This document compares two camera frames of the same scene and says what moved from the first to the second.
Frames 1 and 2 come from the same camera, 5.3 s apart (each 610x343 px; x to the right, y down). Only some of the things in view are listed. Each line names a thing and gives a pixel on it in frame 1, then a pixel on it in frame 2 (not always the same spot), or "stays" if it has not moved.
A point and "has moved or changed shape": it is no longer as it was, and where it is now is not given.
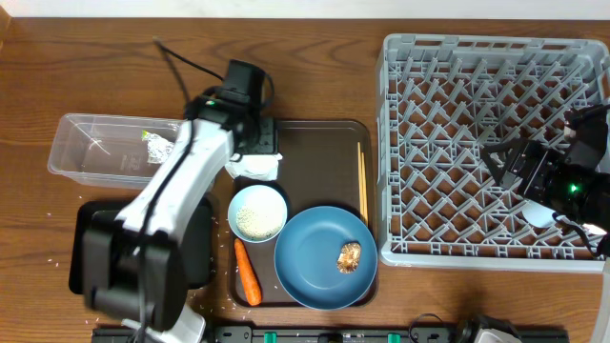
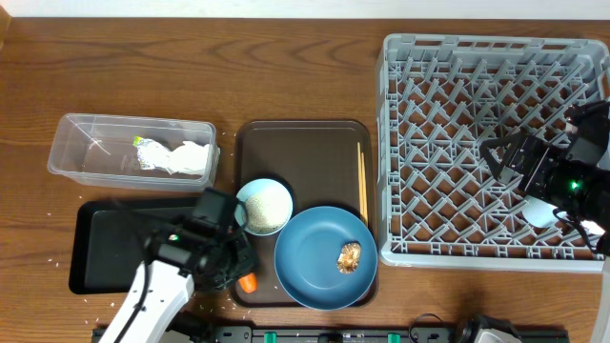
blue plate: x=307 y=252 stays
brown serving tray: x=325 y=163 stays
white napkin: x=259 y=167 has moved or changed shape
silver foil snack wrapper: x=158 y=148 has moved or changed shape
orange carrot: x=251 y=285 has moved or changed shape
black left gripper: x=271 y=145 -> x=217 y=283
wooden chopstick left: x=360 y=181 stays
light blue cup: x=537 y=214 stays
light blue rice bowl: x=256 y=213 has moved or changed shape
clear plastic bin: x=112 y=151 stays
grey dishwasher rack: x=439 y=101 stays
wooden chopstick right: x=364 y=186 stays
